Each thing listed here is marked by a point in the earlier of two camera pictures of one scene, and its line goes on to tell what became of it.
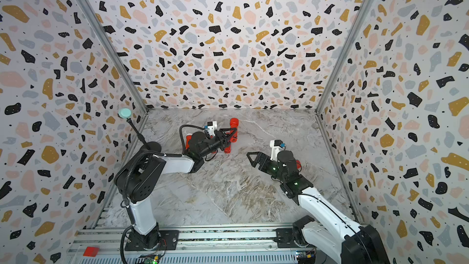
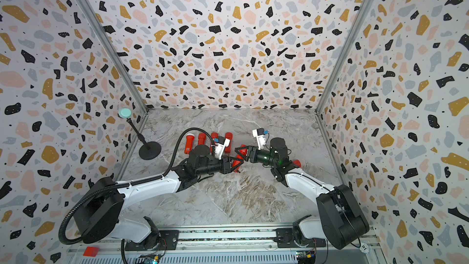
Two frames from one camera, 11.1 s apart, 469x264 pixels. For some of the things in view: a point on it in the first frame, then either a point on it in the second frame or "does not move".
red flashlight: (234, 124) → (244, 151)
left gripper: (222, 137) → (228, 166)
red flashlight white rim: (188, 137) does not move
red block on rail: (91, 252) does not move
